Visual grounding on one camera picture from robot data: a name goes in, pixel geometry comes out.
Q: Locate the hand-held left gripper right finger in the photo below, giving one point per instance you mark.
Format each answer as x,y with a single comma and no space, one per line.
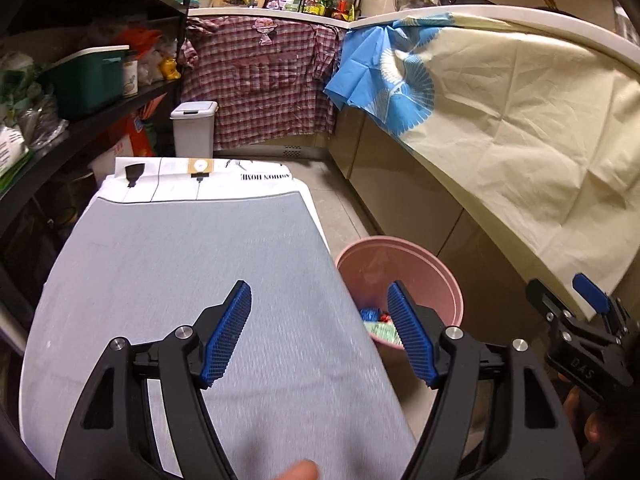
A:
412,335

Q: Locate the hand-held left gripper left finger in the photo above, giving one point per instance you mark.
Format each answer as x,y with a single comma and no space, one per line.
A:
227,335

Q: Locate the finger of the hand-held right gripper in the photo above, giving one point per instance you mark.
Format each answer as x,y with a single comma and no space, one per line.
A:
592,292
547,302

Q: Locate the green snack wrapper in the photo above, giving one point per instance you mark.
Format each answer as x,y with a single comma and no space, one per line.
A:
382,332

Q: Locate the blue plastic bag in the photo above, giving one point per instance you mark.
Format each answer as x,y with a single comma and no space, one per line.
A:
371,314

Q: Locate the pink plastic bin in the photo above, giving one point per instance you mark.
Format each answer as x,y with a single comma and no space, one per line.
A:
400,260

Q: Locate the person's right hand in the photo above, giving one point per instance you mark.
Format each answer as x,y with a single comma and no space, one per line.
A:
600,430

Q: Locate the person's left hand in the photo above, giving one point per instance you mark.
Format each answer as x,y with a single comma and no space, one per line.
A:
300,471

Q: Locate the cream and blue fan-print cloth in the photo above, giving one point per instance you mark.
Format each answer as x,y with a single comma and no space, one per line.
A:
500,135

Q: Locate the white lidded bin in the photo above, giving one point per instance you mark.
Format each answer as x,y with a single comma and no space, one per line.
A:
192,130

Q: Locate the red printed bag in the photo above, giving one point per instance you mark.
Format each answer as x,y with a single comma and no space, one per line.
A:
137,140

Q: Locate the black shelf rack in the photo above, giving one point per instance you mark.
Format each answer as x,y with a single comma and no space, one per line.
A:
100,125

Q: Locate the red plaid shirt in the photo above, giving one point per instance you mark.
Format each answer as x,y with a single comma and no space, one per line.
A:
260,85

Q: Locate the yellow figurine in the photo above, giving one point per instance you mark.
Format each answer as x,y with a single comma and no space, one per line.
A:
169,69

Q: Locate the small labelled jar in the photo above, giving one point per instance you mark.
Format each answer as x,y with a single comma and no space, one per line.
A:
130,77

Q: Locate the clear plastic bag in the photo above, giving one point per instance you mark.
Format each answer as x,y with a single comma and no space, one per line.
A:
42,122

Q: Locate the green and white packet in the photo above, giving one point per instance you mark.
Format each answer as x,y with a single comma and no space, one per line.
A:
12,152

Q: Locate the green storage box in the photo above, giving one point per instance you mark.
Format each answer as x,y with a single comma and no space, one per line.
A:
85,85

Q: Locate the orange bag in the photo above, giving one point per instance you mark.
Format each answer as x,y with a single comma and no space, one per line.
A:
137,40

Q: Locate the white countertop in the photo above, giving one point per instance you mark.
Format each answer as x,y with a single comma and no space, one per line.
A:
250,11

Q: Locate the black spice rack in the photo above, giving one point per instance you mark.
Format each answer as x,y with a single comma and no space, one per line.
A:
330,5

